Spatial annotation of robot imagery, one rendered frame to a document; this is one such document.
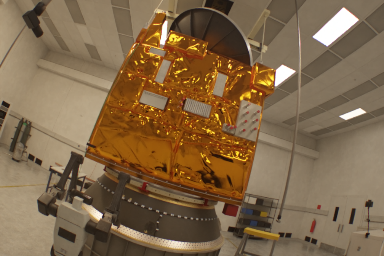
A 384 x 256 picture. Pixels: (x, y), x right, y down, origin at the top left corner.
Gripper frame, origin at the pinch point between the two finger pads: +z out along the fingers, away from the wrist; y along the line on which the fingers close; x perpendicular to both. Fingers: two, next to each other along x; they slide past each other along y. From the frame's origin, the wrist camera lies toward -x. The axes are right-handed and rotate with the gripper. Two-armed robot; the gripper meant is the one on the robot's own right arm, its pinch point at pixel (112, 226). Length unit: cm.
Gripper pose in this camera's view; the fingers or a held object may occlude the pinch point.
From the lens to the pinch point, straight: 208.3
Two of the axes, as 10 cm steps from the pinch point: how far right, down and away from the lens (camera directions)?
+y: -9.4, -3.3, -1.2
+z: -3.5, 9.2, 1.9
